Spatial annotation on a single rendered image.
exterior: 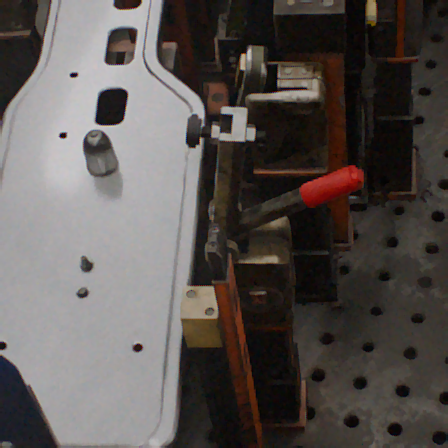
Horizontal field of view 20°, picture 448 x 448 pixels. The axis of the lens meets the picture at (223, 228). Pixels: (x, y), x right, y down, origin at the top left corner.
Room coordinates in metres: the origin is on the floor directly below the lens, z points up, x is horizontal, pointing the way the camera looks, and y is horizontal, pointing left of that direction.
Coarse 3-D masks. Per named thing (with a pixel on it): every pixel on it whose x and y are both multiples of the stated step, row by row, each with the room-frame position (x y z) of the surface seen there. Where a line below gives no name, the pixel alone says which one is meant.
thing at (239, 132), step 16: (224, 112) 0.66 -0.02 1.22; (240, 112) 0.66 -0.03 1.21; (192, 128) 0.65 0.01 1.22; (208, 128) 0.66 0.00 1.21; (224, 128) 0.66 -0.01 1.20; (240, 128) 0.64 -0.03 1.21; (192, 144) 0.64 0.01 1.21; (224, 144) 0.63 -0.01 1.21; (240, 144) 0.63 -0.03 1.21; (224, 160) 0.64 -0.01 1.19; (240, 160) 0.63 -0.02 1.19; (224, 176) 0.64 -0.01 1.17; (240, 176) 0.63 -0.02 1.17; (224, 192) 0.64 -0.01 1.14; (224, 208) 0.64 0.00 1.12; (224, 224) 0.64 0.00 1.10
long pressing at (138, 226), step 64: (64, 0) 1.06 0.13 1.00; (64, 64) 0.96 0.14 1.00; (128, 64) 0.94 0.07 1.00; (0, 128) 0.89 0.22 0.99; (64, 128) 0.86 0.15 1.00; (128, 128) 0.85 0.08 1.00; (0, 192) 0.79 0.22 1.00; (64, 192) 0.78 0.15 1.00; (128, 192) 0.77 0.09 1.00; (192, 192) 0.75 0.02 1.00; (0, 256) 0.72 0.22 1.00; (64, 256) 0.70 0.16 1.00; (128, 256) 0.69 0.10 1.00; (192, 256) 0.67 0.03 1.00; (0, 320) 0.64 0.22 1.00; (64, 320) 0.63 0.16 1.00; (128, 320) 0.62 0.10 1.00; (64, 384) 0.56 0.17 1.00; (128, 384) 0.55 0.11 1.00
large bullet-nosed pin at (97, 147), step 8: (88, 136) 0.81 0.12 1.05; (96, 136) 0.81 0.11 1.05; (104, 136) 0.81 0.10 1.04; (88, 144) 0.80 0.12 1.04; (96, 144) 0.80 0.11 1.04; (104, 144) 0.80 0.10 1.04; (112, 144) 0.81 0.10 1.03; (88, 152) 0.80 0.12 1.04; (96, 152) 0.79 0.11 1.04; (104, 152) 0.80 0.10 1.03; (112, 152) 0.80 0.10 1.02; (88, 160) 0.80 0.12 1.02; (96, 160) 0.79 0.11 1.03; (104, 160) 0.79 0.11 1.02; (112, 160) 0.80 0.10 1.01; (88, 168) 0.80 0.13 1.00; (96, 168) 0.79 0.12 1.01; (104, 168) 0.79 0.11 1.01; (112, 168) 0.80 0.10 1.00
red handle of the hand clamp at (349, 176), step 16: (336, 176) 0.63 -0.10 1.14; (352, 176) 0.63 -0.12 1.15; (288, 192) 0.65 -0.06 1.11; (304, 192) 0.64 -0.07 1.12; (320, 192) 0.63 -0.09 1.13; (336, 192) 0.62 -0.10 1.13; (256, 208) 0.65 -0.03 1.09; (272, 208) 0.64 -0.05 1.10; (288, 208) 0.63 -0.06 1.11; (304, 208) 0.63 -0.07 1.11; (240, 224) 0.65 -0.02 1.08; (256, 224) 0.64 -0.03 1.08
